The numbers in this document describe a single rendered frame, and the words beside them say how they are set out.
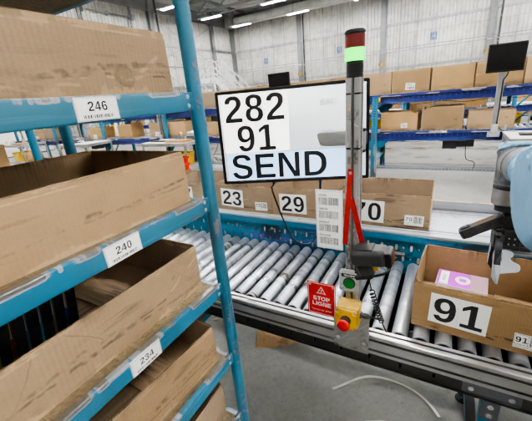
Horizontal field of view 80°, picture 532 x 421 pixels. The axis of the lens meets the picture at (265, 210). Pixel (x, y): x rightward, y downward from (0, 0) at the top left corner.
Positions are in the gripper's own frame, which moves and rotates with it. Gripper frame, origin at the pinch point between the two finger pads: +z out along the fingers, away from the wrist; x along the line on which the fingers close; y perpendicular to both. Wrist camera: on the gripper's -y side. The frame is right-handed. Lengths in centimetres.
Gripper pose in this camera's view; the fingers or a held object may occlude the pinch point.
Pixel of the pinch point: (490, 272)
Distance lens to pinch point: 112.7
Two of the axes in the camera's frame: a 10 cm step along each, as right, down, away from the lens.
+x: 4.9, -2.3, 8.4
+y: 8.7, 0.9, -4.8
